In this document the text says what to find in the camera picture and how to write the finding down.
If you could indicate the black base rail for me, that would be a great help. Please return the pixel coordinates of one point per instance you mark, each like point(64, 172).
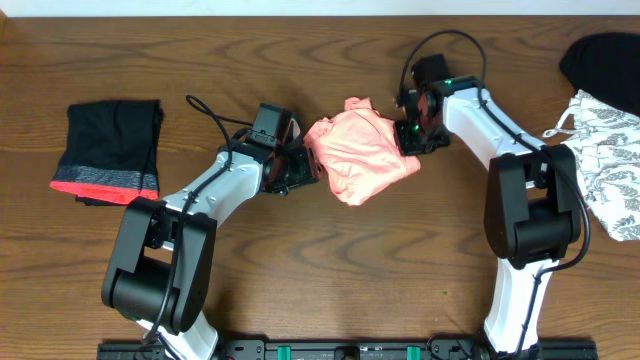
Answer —
point(436, 349)

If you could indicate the coral pink t-shirt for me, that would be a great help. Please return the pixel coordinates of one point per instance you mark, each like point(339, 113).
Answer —
point(357, 150)

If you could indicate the white grey patterned garment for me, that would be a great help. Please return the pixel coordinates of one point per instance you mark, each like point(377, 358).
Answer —
point(605, 141)

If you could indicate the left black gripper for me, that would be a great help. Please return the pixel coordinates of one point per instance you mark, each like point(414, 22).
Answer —
point(307, 167)

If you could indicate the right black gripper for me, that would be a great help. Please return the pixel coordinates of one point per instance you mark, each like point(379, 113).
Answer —
point(409, 138)

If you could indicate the black garment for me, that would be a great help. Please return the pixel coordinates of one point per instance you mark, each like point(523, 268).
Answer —
point(606, 65)

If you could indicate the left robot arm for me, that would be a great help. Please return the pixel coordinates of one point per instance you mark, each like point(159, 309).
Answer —
point(159, 271)

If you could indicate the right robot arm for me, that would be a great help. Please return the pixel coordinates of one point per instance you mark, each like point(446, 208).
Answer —
point(531, 214)

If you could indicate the folded black shorts, coral hem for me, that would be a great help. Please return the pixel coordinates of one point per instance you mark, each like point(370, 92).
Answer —
point(111, 152)

